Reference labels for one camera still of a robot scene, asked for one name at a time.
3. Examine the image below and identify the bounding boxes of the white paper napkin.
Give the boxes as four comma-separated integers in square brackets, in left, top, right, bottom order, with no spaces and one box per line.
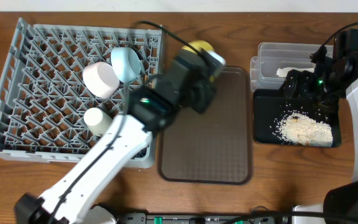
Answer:
[276,67,314,78]

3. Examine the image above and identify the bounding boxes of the white rice leftovers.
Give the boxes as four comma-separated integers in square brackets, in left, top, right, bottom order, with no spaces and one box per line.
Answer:
[269,110,334,147]

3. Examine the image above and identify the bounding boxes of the yellow round plate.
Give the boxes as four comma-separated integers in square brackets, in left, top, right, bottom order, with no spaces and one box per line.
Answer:
[181,40,214,54]

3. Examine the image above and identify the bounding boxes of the light blue bowl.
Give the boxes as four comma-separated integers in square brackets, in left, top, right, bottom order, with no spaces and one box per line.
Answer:
[111,47,141,84]

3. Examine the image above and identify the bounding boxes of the white small saucer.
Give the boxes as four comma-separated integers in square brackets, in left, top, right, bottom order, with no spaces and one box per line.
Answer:
[83,62,120,98]

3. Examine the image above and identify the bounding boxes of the white pink cup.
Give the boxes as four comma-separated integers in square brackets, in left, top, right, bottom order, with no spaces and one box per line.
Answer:
[83,108,112,137]

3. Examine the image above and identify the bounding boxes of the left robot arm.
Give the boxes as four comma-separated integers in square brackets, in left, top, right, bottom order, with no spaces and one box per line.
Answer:
[14,49,226,223]

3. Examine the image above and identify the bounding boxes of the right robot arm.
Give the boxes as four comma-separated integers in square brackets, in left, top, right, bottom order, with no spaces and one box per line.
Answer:
[277,25,358,223]

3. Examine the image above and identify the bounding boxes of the black waste tray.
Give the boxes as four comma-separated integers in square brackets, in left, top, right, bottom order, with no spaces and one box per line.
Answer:
[253,89,341,147]

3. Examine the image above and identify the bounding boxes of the clear plastic waste bin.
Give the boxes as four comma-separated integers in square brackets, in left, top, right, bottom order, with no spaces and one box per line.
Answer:
[250,42,319,91]

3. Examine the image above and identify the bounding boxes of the grey plastic dishwasher rack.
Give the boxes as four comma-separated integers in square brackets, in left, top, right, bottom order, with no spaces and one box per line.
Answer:
[0,19,164,162]

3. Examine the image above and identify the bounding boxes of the brown plastic serving tray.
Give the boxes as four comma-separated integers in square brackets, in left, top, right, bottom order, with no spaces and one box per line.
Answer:
[158,67,253,185]

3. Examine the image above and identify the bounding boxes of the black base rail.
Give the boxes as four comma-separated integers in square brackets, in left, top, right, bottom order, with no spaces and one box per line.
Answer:
[88,203,291,224]

